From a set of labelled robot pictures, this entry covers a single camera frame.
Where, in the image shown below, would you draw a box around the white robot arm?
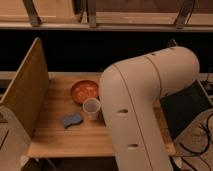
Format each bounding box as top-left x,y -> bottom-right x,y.
99,46 -> 200,171

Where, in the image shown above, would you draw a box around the orange ceramic bowl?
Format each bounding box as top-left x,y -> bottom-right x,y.
70,80 -> 99,105

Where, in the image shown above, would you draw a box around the translucent plastic cup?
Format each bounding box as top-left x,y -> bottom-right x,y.
82,98 -> 101,120

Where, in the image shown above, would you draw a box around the blue sponge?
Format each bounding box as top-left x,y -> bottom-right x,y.
62,113 -> 83,129

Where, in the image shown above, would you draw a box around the right dark side panel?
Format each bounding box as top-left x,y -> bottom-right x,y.
159,38 -> 213,140

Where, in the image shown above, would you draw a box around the left wooden side panel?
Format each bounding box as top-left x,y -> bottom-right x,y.
0,38 -> 49,141

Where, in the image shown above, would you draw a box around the wooden shelf with brackets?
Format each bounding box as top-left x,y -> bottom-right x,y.
0,0 -> 213,32

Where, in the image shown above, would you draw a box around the black cables on floor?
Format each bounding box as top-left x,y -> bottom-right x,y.
173,111 -> 213,171

